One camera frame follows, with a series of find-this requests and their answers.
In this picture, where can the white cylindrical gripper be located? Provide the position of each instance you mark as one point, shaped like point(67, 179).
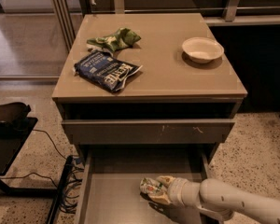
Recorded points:
point(179, 191)

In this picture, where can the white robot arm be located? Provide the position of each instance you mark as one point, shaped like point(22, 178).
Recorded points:
point(212, 198)

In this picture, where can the open grey middle drawer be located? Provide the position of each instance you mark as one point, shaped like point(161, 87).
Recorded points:
point(110, 192)

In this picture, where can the grey top drawer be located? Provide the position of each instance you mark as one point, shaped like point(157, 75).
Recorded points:
point(147, 131)

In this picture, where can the grey drawer cabinet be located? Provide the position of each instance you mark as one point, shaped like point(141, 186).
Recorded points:
point(169, 84)

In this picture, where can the black power strip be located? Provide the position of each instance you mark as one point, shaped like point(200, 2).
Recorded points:
point(59, 191)

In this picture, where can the blue Kettle chips bag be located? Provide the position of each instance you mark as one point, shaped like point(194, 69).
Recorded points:
point(105, 71)

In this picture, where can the white bowl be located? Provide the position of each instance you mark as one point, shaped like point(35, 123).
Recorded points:
point(202, 49)

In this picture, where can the green chips bag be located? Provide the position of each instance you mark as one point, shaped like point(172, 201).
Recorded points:
point(121, 39)

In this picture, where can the black side table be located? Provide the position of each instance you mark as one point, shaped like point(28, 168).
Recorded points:
point(12, 138)

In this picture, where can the black object on side table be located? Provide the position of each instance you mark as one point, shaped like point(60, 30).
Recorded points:
point(14, 113)

